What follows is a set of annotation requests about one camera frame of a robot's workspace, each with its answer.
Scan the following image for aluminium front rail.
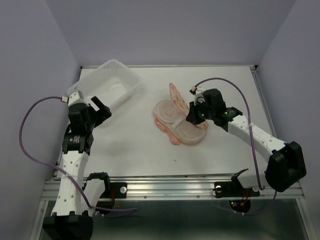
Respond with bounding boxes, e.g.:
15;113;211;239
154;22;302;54
41;175;305;201

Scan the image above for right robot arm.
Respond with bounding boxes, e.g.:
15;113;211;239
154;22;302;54
186;86;307;195

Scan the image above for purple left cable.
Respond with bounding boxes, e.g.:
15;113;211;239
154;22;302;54
19;96;138;218

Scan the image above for floral mesh laundry bag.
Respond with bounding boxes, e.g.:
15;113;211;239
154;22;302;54
153;83;209;146

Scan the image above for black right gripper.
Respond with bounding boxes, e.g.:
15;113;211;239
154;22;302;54
185;98;215;125

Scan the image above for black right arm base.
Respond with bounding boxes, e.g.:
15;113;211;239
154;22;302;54
211;169;260;215

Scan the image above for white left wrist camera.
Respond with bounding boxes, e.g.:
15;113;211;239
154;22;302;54
67;90;87;107

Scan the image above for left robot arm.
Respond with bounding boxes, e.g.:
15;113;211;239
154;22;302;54
42;93;112;240

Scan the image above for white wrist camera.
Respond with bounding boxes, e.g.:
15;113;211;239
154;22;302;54
67;90;87;107
190;85;205;106

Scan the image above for purple cable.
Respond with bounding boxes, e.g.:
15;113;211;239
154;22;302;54
194;77;278;217
19;96;138;218

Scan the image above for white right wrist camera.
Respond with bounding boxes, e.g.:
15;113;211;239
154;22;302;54
190;85;205;106

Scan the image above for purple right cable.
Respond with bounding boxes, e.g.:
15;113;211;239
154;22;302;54
194;77;278;217

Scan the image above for white perforated plastic basket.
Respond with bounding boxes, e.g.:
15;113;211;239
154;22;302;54
67;59;141;111

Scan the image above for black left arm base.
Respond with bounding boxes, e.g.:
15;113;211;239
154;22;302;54
81;179;127;217

